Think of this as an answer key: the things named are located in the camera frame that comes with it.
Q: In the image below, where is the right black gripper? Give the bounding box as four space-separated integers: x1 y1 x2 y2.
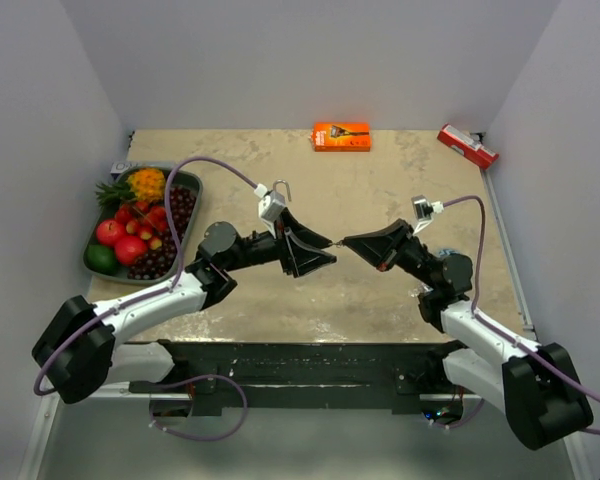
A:
342 219 439 291

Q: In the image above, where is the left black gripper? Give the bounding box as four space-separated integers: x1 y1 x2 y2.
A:
224 208 336 278

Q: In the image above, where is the brass padlock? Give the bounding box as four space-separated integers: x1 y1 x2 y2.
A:
272 179 292 202

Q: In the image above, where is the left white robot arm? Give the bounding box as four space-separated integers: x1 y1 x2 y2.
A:
32 210 337 404

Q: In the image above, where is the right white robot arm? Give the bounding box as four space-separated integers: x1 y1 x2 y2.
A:
341 220 594 450

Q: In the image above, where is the blue zigzag patterned pouch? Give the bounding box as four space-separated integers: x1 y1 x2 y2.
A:
437 248 457 257

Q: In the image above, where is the orange razor box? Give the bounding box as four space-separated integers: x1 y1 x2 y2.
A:
310 122 372 152

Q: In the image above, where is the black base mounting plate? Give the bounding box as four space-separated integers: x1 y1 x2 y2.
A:
130 340 470 424

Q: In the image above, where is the red white box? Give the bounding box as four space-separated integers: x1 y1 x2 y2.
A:
437 124 500 170

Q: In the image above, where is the red apple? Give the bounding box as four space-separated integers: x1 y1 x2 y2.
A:
95 219 127 248
114 235 148 266

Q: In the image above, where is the green lime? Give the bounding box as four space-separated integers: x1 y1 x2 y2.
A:
86 244 119 275

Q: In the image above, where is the small white blue box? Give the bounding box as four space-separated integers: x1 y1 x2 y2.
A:
110 161 173 178

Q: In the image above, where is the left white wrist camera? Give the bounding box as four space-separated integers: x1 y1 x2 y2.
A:
254 184 286 236

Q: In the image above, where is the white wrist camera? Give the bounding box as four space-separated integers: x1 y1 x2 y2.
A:
411 195 444 235
254 184 286 236

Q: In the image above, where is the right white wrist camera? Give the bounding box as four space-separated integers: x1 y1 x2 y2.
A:
411 195 444 235

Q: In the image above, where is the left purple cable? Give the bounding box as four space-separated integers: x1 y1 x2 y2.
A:
33 156 261 397

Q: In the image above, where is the purple cable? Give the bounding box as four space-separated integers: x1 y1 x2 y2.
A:
439 195 600 435
33 156 261 397

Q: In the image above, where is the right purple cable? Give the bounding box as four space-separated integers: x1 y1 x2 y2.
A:
439 195 600 435

